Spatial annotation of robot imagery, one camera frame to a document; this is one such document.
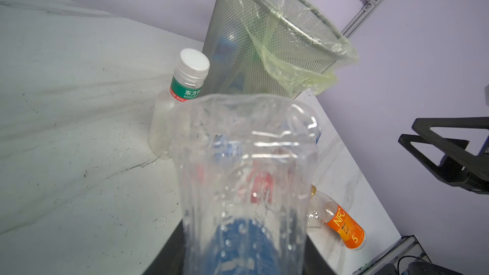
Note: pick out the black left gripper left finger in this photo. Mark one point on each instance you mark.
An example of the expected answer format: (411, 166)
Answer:
(170, 260)

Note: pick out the grey mesh waste bin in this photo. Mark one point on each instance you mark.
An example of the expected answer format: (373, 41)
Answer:
(263, 38)

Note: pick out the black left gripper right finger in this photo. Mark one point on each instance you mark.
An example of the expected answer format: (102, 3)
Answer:
(314, 263)

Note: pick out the aluminium front rail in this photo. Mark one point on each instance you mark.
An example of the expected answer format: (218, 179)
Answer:
(406, 250)

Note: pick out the green plastic bin liner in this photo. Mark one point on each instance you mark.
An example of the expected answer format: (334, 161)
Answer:
(298, 38)

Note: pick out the clear bottle blue label white cap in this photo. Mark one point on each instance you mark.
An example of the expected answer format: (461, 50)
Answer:
(277, 134)

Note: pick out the small bottle blue label near bin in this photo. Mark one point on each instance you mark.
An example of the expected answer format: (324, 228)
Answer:
(225, 149)

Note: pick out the red cap clear bottle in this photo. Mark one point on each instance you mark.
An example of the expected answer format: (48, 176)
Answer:
(230, 185)

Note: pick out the orange NFC juice bottle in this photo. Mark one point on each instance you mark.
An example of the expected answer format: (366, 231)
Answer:
(324, 211)

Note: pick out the clear bottle green neck label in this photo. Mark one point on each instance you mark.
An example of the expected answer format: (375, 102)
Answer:
(189, 75)

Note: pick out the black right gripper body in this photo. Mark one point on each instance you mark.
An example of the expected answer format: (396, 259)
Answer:
(457, 175)

